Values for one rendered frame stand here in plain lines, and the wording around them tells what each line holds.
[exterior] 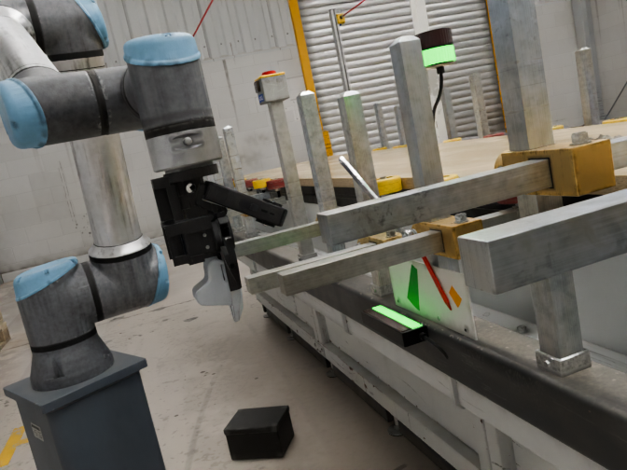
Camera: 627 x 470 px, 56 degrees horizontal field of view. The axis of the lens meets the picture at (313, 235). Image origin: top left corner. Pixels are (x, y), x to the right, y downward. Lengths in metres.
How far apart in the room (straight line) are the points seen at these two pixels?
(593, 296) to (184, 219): 0.64
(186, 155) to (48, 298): 0.79
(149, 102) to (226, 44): 8.24
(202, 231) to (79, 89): 0.25
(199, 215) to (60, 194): 8.04
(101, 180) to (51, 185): 7.39
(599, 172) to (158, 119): 0.50
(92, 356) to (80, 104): 0.79
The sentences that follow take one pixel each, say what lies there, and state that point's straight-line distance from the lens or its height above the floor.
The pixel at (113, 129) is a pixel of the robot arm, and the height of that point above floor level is 1.10.
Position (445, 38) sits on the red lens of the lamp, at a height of 1.14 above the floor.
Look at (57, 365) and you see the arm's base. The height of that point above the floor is 0.65.
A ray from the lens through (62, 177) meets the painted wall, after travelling 8.79.
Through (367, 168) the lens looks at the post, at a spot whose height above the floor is 0.96.
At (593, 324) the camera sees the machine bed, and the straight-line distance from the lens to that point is 1.05.
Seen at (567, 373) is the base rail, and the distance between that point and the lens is 0.77.
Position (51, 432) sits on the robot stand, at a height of 0.53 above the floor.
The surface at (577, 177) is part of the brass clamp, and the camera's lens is 0.65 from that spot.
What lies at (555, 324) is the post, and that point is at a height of 0.76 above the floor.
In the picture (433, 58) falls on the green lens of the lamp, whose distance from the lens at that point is 0.93.
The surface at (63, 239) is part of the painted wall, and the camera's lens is 8.83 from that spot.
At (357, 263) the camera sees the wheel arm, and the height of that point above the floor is 0.85.
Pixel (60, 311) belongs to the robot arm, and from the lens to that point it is 1.46.
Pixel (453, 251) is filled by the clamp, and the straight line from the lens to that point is 0.87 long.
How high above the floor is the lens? 1.03
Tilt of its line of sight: 9 degrees down
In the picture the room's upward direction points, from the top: 12 degrees counter-clockwise
